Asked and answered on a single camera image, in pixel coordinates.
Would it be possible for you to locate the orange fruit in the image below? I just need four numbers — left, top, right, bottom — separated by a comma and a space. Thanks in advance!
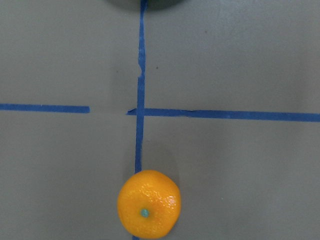
117, 170, 182, 239

